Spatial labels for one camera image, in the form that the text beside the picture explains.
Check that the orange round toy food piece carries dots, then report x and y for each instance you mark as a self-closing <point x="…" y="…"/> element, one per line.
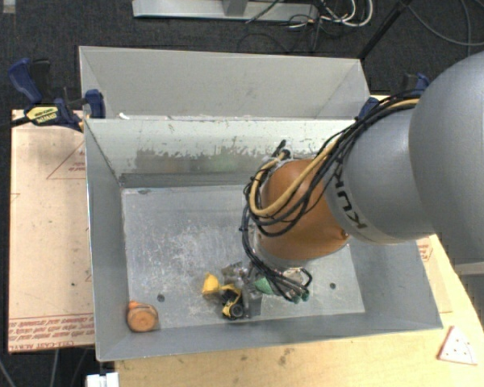
<point x="142" y="317"/>

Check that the brown cardboard board red print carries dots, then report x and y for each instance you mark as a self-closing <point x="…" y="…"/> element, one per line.
<point x="48" y="224"/>

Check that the white triangular sanding sheet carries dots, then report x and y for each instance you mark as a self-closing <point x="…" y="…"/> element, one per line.
<point x="456" y="347"/>

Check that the yellow and black toy vehicle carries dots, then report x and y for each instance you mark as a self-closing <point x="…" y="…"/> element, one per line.
<point x="230" y="300"/>

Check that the grey metal bin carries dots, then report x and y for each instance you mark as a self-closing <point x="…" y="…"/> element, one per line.
<point x="177" y="232"/>

